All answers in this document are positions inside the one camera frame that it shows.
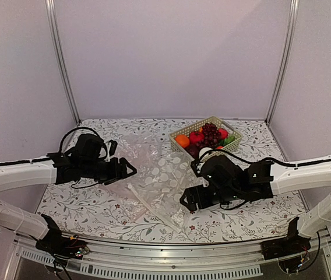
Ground orange toy fruit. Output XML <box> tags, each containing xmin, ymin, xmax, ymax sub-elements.
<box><xmin>174</xmin><ymin>135</ymin><xmax>190</xmax><ymax>148</ymax></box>

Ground beige perforated plastic basket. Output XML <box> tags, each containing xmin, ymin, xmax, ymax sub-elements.
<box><xmin>169</xmin><ymin>116</ymin><xmax>242</xmax><ymax>160</ymax></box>

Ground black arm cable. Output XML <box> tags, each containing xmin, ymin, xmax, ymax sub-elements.
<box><xmin>59</xmin><ymin>127</ymin><xmax>102</xmax><ymax>155</ymax></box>
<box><xmin>197</xmin><ymin>149</ymin><xmax>331</xmax><ymax>169</ymax></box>

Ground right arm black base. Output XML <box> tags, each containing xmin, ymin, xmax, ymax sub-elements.
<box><xmin>260</xmin><ymin>217</ymin><xmax>311</xmax><ymax>274</ymax></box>

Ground red toy pepper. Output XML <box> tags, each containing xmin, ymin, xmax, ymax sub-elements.
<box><xmin>189</xmin><ymin>131</ymin><xmax>205</xmax><ymax>144</ymax></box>

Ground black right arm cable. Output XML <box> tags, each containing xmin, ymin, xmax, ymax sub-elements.
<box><xmin>197</xmin><ymin>149</ymin><xmax>331</xmax><ymax>169</ymax></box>

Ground dark purple toy grapes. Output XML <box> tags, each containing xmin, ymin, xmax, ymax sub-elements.
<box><xmin>200</xmin><ymin>123</ymin><xmax>220</xmax><ymax>149</ymax></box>

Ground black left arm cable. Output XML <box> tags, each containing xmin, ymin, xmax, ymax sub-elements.
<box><xmin>59</xmin><ymin>127</ymin><xmax>102</xmax><ymax>155</ymax></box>

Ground right aluminium frame post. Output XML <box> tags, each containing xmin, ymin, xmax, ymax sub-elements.
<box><xmin>265</xmin><ymin>0</ymin><xmax>300</xmax><ymax>125</ymax></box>

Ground aluminium front rail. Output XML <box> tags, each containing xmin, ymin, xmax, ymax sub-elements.
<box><xmin>4</xmin><ymin>230</ymin><xmax>331</xmax><ymax>279</ymax></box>

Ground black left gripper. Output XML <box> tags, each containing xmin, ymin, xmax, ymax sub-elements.
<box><xmin>81</xmin><ymin>157</ymin><xmax>137</xmax><ymax>186</ymax></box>

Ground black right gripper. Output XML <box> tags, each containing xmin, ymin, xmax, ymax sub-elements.
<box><xmin>179</xmin><ymin>185</ymin><xmax>240</xmax><ymax>212</ymax></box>

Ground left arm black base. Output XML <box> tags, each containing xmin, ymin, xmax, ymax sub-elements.
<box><xmin>36</xmin><ymin>214</ymin><xmax>89</xmax><ymax>260</ymax></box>

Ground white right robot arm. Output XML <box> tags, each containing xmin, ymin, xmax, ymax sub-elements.
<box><xmin>179</xmin><ymin>149</ymin><xmax>331</xmax><ymax>254</ymax></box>

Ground clear white-dotted zip bag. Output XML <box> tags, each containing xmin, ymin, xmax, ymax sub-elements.
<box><xmin>102</xmin><ymin>135</ymin><xmax>202</xmax><ymax>233</ymax></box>

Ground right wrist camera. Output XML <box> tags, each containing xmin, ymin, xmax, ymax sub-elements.
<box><xmin>200</xmin><ymin>155</ymin><xmax>243</xmax><ymax>189</ymax></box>

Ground red toy tomato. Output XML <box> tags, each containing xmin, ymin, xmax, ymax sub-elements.
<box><xmin>217</xmin><ymin>128</ymin><xmax>229</xmax><ymax>139</ymax></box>

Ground left aluminium frame post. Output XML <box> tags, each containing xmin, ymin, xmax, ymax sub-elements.
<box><xmin>45</xmin><ymin>0</ymin><xmax>81</xmax><ymax>124</ymax></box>

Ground floral patterned table mat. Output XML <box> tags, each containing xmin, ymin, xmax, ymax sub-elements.
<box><xmin>37</xmin><ymin>118</ymin><xmax>306</xmax><ymax>243</ymax></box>

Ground white toy garlic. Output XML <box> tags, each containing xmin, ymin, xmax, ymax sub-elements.
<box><xmin>199</xmin><ymin>147</ymin><xmax>211</xmax><ymax>158</ymax></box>

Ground green toy vegetable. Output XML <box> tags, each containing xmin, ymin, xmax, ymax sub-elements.
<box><xmin>219</xmin><ymin>135</ymin><xmax>235</xmax><ymax>146</ymax></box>

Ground aluminium frame post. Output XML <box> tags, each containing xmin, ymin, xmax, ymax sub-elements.
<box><xmin>45</xmin><ymin>0</ymin><xmax>81</xmax><ymax>124</ymax></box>
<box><xmin>265</xmin><ymin>0</ymin><xmax>300</xmax><ymax>125</ymax></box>

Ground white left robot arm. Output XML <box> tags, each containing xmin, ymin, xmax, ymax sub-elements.
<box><xmin>0</xmin><ymin>134</ymin><xmax>137</xmax><ymax>253</ymax></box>

